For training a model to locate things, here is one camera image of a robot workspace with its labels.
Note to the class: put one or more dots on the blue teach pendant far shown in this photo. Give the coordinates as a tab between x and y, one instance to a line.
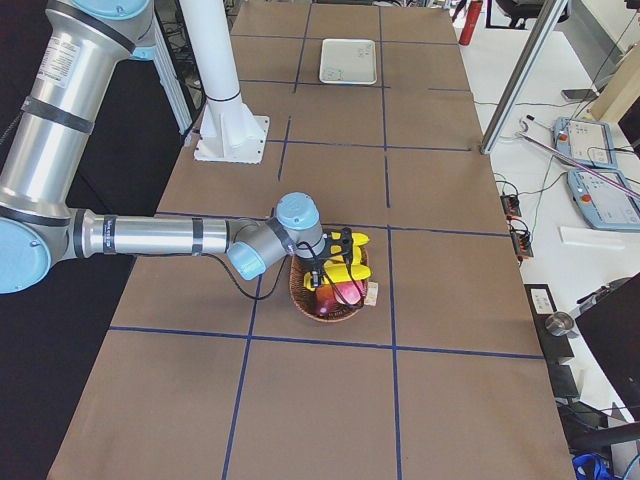
586	141

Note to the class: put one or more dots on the aluminium frame post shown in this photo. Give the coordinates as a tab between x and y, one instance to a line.
545	24

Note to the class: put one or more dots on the red apple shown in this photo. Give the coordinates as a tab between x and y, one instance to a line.
338	299

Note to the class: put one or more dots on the cream bear serving tray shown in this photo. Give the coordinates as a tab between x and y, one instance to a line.
348	62

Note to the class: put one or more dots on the reacher grabber stick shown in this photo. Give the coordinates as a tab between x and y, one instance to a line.
522	134

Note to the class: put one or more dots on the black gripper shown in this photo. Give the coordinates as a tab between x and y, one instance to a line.
317	263

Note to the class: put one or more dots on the red bottle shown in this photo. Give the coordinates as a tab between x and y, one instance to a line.
471	19

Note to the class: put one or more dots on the metal measuring cup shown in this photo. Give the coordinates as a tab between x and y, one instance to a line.
561	324

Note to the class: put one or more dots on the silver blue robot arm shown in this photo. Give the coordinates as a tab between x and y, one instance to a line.
92	149

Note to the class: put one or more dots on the blue teach pendant near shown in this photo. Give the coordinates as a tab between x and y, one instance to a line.
603	206

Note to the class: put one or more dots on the white pedestal column base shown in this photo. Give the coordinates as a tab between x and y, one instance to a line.
229	131

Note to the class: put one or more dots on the brown wicker basket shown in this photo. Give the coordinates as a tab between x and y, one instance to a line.
305	299

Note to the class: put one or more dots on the black power strip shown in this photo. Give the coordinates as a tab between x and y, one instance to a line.
520	233

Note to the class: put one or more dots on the blue teach pendant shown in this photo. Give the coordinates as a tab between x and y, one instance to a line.
586	141
603	206

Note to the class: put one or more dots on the yellow banana curved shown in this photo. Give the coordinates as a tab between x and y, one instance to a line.
306	284

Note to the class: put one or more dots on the white paper price tag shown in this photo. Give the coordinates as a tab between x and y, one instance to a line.
371	296

